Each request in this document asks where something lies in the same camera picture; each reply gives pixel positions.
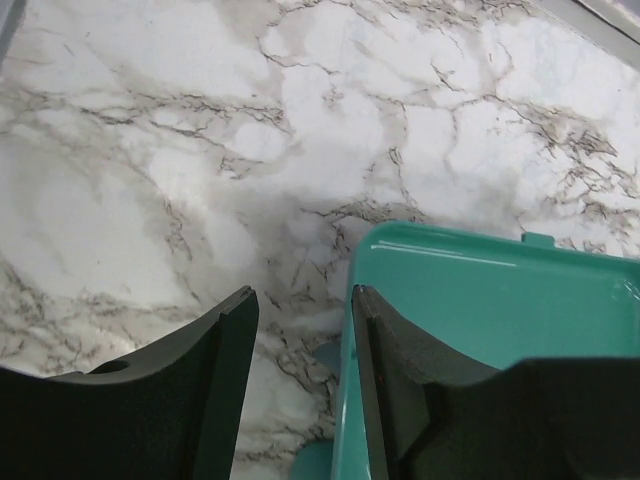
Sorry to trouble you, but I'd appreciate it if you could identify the teal medicine box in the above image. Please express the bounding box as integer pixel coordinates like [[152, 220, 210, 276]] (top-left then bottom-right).
[[290, 222, 639, 479]]

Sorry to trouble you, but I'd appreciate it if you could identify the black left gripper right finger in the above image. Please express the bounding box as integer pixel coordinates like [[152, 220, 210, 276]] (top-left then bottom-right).
[[352, 286, 639, 479]]

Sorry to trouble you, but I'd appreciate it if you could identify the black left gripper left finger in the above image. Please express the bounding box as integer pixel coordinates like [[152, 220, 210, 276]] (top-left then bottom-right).
[[1, 287, 259, 479]]

